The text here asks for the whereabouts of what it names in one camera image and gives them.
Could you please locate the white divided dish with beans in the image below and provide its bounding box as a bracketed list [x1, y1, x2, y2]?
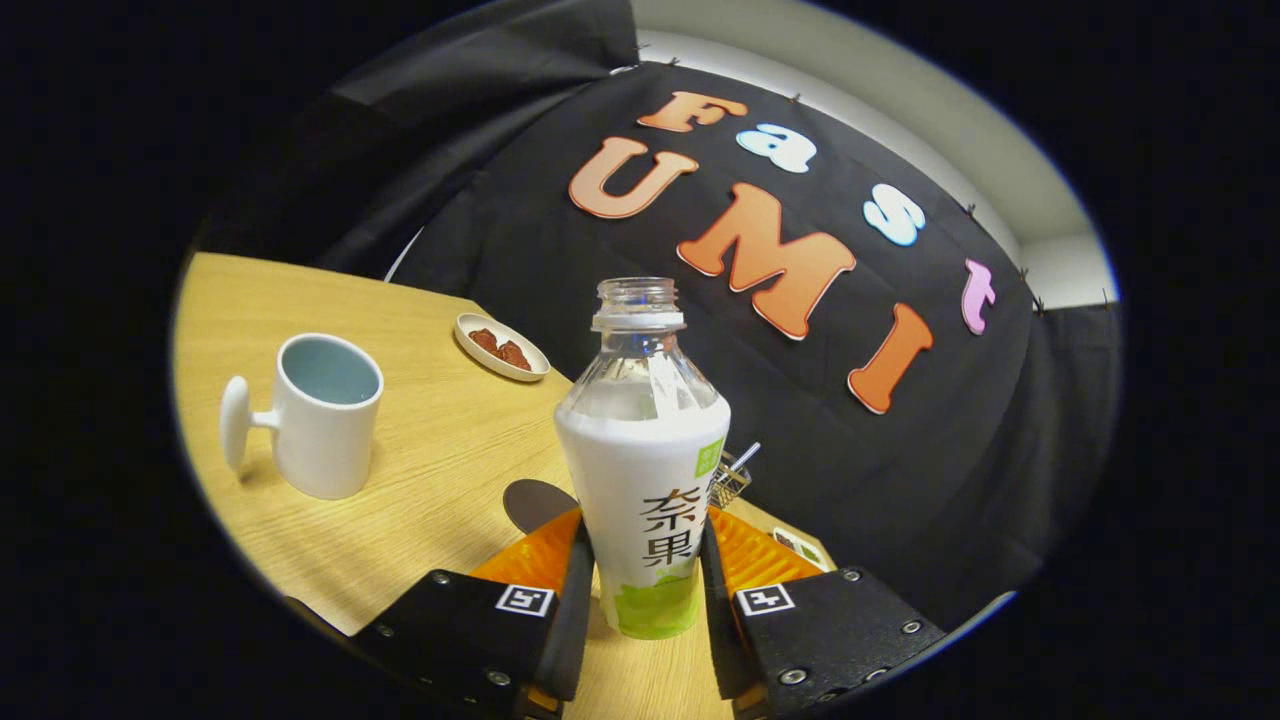
[770, 527, 833, 573]

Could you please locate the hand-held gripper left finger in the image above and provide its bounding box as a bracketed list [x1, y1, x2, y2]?
[350, 507, 597, 720]

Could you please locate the white ceramic cup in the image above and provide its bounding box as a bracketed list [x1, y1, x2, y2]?
[219, 333, 385, 501]

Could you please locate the dark round coaster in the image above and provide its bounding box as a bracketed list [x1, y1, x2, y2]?
[503, 479, 581, 535]

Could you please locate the clear juice bottle white label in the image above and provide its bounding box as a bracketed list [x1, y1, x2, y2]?
[554, 277, 732, 641]

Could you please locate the small white oval plate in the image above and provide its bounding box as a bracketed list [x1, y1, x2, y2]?
[453, 313, 551, 383]

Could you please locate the wooden table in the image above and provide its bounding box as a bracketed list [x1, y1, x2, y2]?
[172, 252, 841, 720]

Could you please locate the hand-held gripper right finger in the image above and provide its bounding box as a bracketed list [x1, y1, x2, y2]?
[699, 505, 948, 717]

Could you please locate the metal wire utensil holder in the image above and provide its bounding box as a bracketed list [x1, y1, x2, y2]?
[709, 450, 753, 509]

